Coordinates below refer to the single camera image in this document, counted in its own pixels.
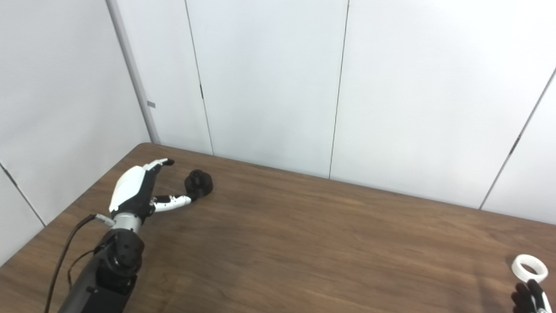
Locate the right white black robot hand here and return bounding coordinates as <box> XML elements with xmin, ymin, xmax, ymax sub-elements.
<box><xmin>511</xmin><ymin>280</ymin><xmax>554</xmax><ymax>313</ymax></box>

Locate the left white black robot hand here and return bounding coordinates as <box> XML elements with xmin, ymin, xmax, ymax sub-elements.
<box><xmin>109</xmin><ymin>158</ymin><xmax>192</xmax><ymax>220</ymax></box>

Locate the white plastic ring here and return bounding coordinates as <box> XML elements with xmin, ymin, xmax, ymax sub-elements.
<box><xmin>511</xmin><ymin>254</ymin><xmax>549</xmax><ymax>282</ymax></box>

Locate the round black plastic part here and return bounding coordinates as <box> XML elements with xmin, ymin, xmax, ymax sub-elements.
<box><xmin>184</xmin><ymin>170</ymin><xmax>213</xmax><ymax>200</ymax></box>

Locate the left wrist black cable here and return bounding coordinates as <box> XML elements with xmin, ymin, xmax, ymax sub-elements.
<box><xmin>43</xmin><ymin>214</ymin><xmax>116</xmax><ymax>313</ymax></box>

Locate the grey wall corner pole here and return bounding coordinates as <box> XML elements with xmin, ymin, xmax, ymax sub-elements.
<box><xmin>106</xmin><ymin>0</ymin><xmax>160</xmax><ymax>144</ymax></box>

